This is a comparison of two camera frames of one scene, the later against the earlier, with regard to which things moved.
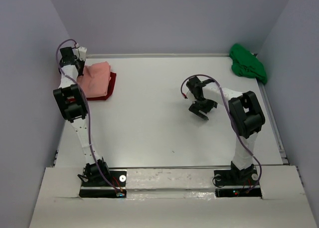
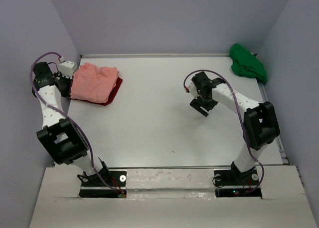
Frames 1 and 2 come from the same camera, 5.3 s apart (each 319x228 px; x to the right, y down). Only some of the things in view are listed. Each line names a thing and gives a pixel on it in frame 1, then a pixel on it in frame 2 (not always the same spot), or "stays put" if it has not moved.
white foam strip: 169,179 stays put
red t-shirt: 112,76 to 113,93
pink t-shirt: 95,79 stays put
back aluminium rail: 157,55 stays put
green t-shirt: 245,64 stays put
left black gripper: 82,64 to 67,93
